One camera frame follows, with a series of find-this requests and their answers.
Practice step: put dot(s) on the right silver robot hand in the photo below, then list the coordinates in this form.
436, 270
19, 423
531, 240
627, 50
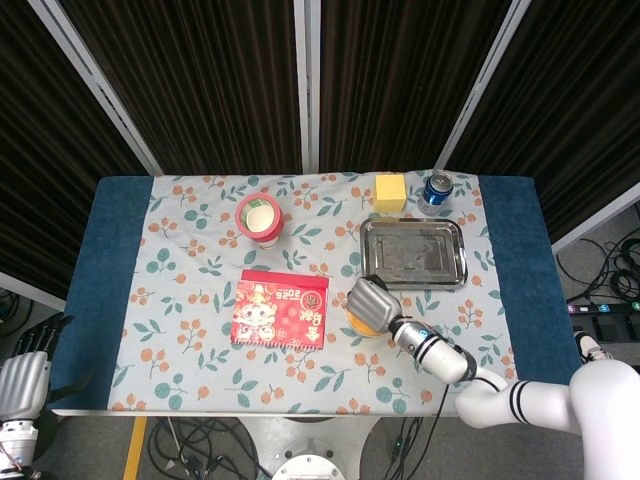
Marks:
372, 305

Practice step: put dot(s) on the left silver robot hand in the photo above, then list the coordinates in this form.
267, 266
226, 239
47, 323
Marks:
22, 382

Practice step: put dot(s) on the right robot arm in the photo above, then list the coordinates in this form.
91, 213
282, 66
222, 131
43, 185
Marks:
550, 400

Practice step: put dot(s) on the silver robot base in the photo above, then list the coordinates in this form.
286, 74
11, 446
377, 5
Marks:
305, 465

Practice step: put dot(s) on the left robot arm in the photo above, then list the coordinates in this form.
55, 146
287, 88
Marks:
17, 442

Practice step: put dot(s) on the orange bowl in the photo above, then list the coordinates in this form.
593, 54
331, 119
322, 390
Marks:
362, 328

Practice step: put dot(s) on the stainless steel tray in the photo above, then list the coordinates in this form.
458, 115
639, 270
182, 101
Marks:
412, 252

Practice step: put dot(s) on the red 2026 spiral calendar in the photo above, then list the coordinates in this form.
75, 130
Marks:
280, 312

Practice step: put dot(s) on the yellow foam cube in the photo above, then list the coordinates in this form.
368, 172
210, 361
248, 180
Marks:
390, 192

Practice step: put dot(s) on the red tape roll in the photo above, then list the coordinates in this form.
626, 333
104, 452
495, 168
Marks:
272, 230

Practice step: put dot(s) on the blue soda can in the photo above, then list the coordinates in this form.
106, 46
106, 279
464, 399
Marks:
436, 195

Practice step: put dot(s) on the yellow floor tape strip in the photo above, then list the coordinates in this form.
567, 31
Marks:
135, 450

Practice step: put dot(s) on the blue table cover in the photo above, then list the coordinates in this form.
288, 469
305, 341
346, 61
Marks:
115, 240

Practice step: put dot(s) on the floral fruit print tablecloth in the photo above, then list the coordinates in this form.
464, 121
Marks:
190, 280

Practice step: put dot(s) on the dark corrugated screen panel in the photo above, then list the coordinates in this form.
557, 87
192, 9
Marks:
40, 150
575, 100
200, 85
400, 85

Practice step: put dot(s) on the white sneaker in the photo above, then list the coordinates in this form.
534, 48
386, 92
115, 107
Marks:
592, 346

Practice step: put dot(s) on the black power strip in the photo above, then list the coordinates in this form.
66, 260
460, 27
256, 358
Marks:
600, 308

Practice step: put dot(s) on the white screen frame post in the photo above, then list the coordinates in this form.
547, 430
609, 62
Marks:
100, 90
475, 85
595, 225
25, 290
306, 85

